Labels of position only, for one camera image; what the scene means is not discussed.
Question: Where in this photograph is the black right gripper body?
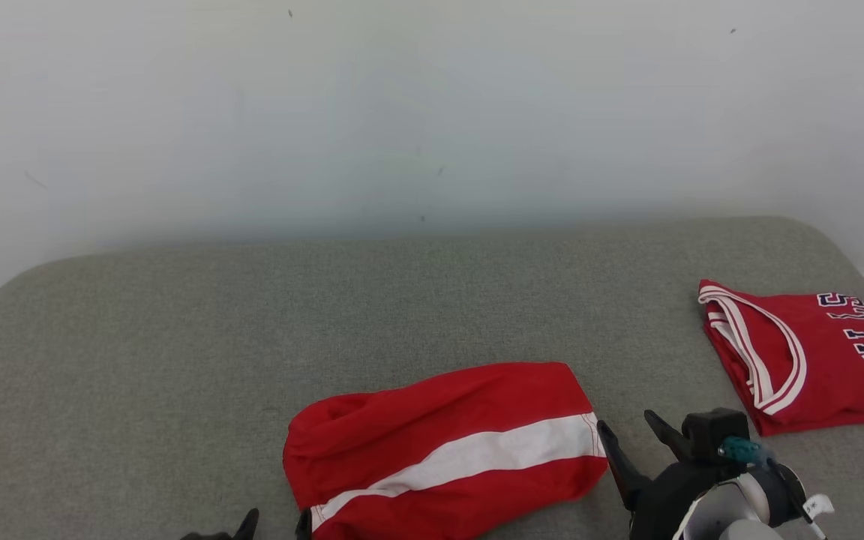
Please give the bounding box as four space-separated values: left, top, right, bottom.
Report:
627 459 742 540

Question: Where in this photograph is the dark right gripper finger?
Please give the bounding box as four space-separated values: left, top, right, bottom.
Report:
595 420 653 512
643 409 695 462

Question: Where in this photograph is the red shorts white stripe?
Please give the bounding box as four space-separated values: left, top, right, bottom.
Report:
283 362 610 540

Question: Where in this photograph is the red basketball jersey white trim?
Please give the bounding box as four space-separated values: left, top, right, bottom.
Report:
698 279 864 437

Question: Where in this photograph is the white paper cable tag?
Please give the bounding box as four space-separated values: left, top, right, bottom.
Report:
803 493 837 521

